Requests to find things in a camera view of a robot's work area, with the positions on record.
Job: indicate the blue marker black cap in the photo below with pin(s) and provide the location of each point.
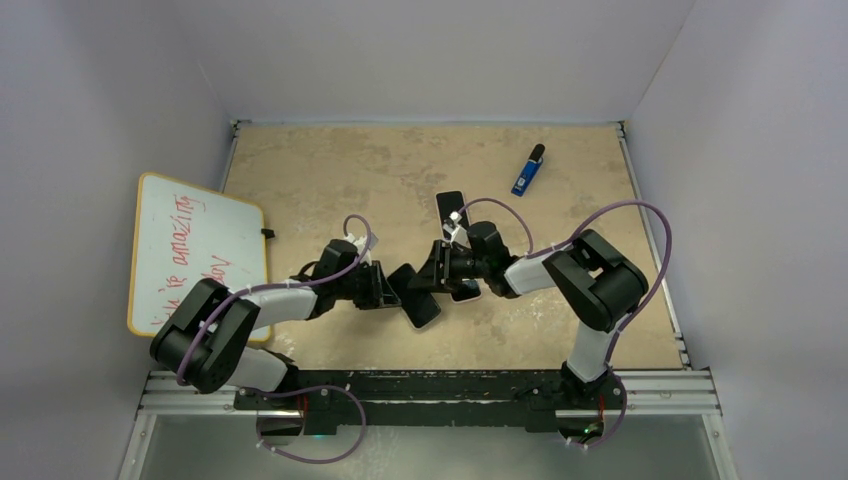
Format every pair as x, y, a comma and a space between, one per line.
529, 171

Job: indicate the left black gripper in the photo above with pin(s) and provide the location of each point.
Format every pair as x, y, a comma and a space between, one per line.
379, 293

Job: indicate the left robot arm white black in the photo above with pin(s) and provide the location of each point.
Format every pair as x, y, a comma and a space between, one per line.
206, 340

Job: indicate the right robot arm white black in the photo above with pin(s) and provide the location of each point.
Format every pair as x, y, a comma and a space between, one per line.
600, 285

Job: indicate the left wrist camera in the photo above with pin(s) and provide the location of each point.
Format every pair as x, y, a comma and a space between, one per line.
364, 244

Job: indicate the clear phone case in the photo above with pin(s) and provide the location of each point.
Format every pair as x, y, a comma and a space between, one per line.
464, 199

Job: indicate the whiteboard with yellow frame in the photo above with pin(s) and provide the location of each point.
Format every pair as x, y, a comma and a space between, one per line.
184, 233

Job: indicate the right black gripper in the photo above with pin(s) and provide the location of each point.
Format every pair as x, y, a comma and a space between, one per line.
436, 277

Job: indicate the black phone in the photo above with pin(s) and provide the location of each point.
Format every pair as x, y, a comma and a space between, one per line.
467, 295

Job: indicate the black phone face down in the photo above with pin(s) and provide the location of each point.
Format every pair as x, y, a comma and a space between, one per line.
420, 307

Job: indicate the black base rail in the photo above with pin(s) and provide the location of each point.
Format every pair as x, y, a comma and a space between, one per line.
537, 401

